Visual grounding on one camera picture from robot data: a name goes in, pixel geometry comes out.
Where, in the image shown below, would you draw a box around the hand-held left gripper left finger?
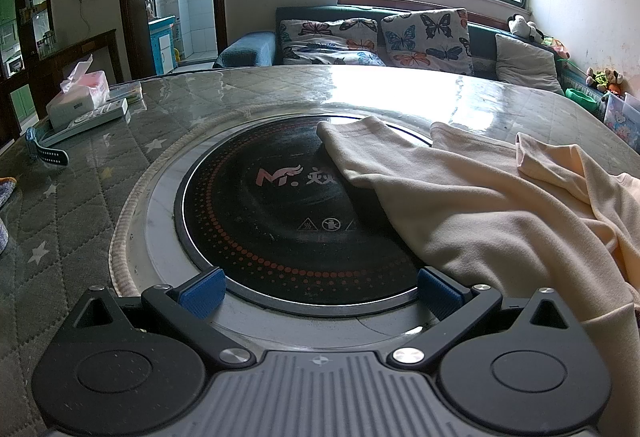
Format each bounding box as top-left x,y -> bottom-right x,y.
60,267 -> 252,372

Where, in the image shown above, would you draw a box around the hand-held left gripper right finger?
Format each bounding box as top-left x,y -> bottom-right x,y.
387,267 -> 583,372

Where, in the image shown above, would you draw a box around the cream garment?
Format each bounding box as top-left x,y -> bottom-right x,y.
316,116 -> 640,398

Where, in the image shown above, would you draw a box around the black round induction cooktop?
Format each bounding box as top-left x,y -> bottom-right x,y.
172,114 -> 435,307

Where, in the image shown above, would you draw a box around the grey quilted star table cover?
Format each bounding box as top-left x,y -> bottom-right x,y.
0,64 -> 640,437

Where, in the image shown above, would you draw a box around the white remote control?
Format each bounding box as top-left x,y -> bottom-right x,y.
40,98 -> 130,143

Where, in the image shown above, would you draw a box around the blue black wrist watch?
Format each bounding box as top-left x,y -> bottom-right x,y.
26,127 -> 68,163

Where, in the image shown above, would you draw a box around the blue patterned cloth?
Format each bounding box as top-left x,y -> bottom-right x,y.
0,177 -> 18,210

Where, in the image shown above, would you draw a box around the white pink tissue pack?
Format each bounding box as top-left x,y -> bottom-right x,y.
47,54 -> 111,128

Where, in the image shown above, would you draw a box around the green plastic basin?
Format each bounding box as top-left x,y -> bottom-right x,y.
565,88 -> 601,113

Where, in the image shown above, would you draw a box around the grey plain pillow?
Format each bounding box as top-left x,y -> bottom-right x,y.
495,34 -> 565,95

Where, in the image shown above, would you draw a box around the blue corner sofa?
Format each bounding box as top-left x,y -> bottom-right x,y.
213,6 -> 608,98

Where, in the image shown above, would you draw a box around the light blue cabinet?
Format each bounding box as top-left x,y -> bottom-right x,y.
149,14 -> 177,75

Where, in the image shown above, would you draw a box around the butterfly print pillow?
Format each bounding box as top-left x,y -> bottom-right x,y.
277,17 -> 386,67
381,8 -> 473,75

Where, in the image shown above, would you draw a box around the clear plastic storage box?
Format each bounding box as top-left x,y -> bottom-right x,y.
602,92 -> 640,145

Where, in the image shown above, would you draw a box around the low dark wooden partition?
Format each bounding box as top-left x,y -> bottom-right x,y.
30,30 -> 123,118

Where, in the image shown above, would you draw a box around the brown plush toys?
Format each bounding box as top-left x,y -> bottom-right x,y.
585,67 -> 625,95

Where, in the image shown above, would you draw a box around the green orange plush toy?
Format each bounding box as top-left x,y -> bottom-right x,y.
542,36 -> 571,60

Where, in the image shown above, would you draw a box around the panda plush toy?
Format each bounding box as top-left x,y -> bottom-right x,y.
507,14 -> 545,43

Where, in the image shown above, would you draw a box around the dark wooden display shelf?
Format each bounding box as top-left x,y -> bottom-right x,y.
0,0 -> 53,128

